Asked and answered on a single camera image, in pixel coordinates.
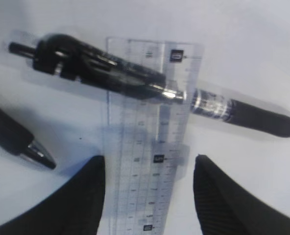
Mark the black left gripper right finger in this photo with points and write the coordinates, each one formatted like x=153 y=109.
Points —
x=223 y=207

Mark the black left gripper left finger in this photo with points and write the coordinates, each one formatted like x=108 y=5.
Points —
x=74 y=209

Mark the black pen middle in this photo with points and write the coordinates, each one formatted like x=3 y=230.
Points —
x=19 y=141

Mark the clear plastic ruler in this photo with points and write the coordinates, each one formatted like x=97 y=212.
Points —
x=146 y=137

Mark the black pen on ruler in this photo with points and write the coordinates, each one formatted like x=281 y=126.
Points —
x=73 y=59

